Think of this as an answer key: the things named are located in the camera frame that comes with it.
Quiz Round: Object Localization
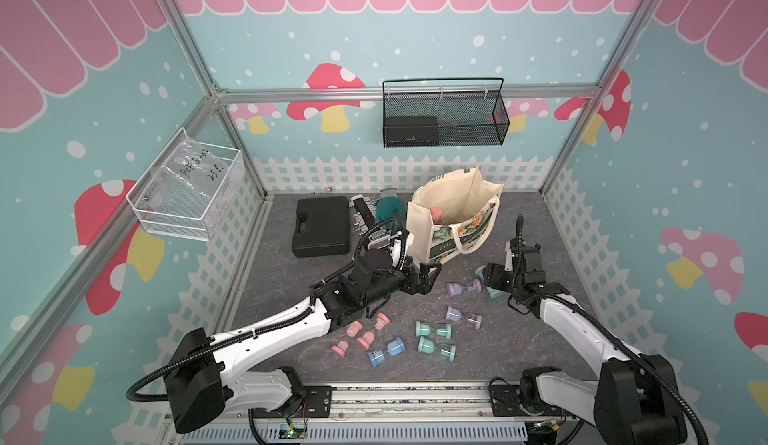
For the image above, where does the cream floral canvas tote bag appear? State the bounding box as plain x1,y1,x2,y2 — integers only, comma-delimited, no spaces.
406,168,504,264

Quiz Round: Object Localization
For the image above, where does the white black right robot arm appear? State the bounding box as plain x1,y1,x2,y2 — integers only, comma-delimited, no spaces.
483,215,709,444

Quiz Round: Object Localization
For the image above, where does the green work glove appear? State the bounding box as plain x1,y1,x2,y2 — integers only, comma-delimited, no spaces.
376,188,407,224

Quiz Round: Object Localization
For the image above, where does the black wire mesh basket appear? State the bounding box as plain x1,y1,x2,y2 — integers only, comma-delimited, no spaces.
381,77,510,147

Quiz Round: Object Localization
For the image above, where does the green hourglass front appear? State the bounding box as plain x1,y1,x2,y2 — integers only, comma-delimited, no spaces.
417,336,457,363

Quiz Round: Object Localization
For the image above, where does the pink hourglass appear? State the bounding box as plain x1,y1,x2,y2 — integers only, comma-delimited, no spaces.
345,312,391,338
331,331,376,357
430,207,443,225

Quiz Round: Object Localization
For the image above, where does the black plastic tool case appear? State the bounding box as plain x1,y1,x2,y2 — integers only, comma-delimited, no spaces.
291,196,351,258

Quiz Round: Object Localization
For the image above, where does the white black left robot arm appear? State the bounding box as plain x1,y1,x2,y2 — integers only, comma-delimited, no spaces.
125,219,442,434

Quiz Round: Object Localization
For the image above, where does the purple hourglass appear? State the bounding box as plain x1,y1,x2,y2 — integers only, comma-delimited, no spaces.
445,306,483,330
446,279,483,298

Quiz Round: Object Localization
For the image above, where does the clear acrylic wall bin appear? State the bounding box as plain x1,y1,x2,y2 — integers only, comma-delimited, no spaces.
126,128,245,242

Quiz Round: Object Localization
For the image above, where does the black box in basket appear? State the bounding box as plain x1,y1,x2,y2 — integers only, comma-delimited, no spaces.
383,116,440,148

